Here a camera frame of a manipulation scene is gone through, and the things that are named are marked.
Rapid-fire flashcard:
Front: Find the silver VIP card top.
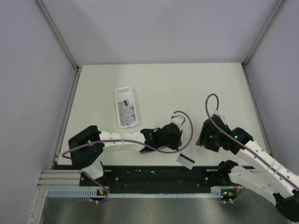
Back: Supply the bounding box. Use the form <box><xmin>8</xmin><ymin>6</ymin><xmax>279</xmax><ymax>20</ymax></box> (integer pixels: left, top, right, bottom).
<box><xmin>176</xmin><ymin>154</ymin><xmax>195</xmax><ymax>170</ymax></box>

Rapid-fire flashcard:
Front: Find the silver vip card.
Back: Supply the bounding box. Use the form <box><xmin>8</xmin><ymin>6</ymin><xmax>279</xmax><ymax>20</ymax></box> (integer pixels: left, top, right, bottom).
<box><xmin>176</xmin><ymin>154</ymin><xmax>195</xmax><ymax>170</ymax></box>
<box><xmin>120</xmin><ymin>112</ymin><xmax>136</xmax><ymax>126</ymax></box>
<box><xmin>118</xmin><ymin>100</ymin><xmax>135</xmax><ymax>113</ymax></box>

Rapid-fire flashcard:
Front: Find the white plastic basket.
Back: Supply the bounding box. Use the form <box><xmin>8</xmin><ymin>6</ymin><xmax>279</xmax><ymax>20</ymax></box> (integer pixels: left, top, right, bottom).
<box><xmin>114</xmin><ymin>86</ymin><xmax>138</xmax><ymax>128</ymax></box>

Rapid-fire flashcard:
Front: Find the blue leather card holder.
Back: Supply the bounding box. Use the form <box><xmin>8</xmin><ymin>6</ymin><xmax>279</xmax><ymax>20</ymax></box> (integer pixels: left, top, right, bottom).
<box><xmin>139</xmin><ymin>147</ymin><xmax>170</xmax><ymax>154</ymax></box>

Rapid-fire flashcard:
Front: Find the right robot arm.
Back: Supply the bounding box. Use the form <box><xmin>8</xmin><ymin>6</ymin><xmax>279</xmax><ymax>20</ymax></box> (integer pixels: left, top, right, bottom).
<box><xmin>196</xmin><ymin>115</ymin><xmax>299</xmax><ymax>222</ymax></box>

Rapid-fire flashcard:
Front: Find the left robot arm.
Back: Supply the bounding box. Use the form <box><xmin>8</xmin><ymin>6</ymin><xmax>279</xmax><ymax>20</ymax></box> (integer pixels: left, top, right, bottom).
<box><xmin>68</xmin><ymin>123</ymin><xmax>182</xmax><ymax>185</ymax></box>

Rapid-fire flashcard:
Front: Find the silver VIP card bottom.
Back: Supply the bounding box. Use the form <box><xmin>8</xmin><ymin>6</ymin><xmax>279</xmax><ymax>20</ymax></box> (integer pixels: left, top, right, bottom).
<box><xmin>120</xmin><ymin>112</ymin><xmax>136</xmax><ymax>126</ymax></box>

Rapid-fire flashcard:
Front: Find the silver VIP card middle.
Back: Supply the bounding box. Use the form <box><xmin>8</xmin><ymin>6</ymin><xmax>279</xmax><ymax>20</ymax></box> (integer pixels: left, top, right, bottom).
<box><xmin>118</xmin><ymin>100</ymin><xmax>135</xmax><ymax>113</ymax></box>

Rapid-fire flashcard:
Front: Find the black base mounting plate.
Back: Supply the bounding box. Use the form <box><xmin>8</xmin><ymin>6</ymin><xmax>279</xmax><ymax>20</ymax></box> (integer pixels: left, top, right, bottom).
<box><xmin>81</xmin><ymin>166</ymin><xmax>234</xmax><ymax>187</ymax></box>

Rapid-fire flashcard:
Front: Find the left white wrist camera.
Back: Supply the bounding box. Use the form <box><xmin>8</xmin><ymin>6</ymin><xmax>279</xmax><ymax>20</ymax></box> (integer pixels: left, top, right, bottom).
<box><xmin>171</xmin><ymin>113</ymin><xmax>186</xmax><ymax>128</ymax></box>

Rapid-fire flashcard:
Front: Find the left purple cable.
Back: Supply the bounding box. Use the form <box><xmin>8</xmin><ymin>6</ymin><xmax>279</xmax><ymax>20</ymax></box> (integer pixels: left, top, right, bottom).
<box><xmin>61</xmin><ymin>110</ymin><xmax>194</xmax><ymax>203</ymax></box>

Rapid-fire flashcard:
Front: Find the purple cable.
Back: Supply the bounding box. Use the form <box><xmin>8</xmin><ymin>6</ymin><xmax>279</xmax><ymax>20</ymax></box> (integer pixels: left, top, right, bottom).
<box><xmin>61</xmin><ymin>110</ymin><xmax>194</xmax><ymax>203</ymax></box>
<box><xmin>205</xmin><ymin>93</ymin><xmax>299</xmax><ymax>203</ymax></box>

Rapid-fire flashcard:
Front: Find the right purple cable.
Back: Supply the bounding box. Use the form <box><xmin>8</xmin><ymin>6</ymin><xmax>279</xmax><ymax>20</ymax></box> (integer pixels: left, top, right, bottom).
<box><xmin>205</xmin><ymin>93</ymin><xmax>299</xmax><ymax>203</ymax></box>

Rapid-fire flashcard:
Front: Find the grey slotted cable duct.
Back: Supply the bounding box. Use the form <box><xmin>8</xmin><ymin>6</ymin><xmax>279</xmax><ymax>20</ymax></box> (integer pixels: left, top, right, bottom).
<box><xmin>47</xmin><ymin>188</ymin><xmax>224</xmax><ymax>198</ymax></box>

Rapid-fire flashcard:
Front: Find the aluminium frame rail front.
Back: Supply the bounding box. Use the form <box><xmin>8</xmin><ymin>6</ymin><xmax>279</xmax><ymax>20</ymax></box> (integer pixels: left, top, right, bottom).
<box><xmin>38</xmin><ymin>170</ymin><xmax>81</xmax><ymax>188</ymax></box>

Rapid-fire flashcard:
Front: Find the right aluminium corner post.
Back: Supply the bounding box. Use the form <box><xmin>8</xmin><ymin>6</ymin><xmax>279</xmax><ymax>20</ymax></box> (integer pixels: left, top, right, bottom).
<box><xmin>242</xmin><ymin>0</ymin><xmax>287</xmax><ymax>69</ymax></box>

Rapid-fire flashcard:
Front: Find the aluminium corner post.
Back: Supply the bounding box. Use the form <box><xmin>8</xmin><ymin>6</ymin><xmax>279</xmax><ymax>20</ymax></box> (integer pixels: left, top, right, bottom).
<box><xmin>34</xmin><ymin>0</ymin><xmax>79</xmax><ymax>71</ymax></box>
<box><xmin>242</xmin><ymin>0</ymin><xmax>287</xmax><ymax>69</ymax></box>

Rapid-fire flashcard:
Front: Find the left aluminium corner post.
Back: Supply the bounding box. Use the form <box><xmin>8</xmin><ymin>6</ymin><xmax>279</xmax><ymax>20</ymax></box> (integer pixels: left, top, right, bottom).
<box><xmin>34</xmin><ymin>0</ymin><xmax>79</xmax><ymax>71</ymax></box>

